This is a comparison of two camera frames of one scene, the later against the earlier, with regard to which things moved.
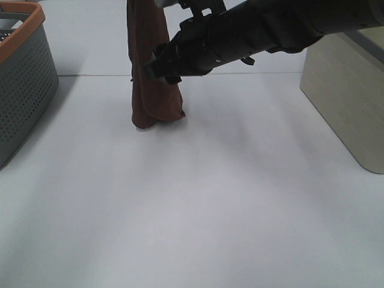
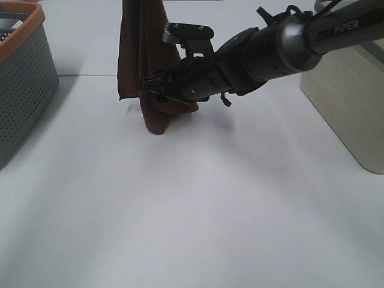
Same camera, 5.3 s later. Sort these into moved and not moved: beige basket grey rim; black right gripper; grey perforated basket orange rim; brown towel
Moved: black right gripper; brown towel
Not moved: beige basket grey rim; grey perforated basket orange rim
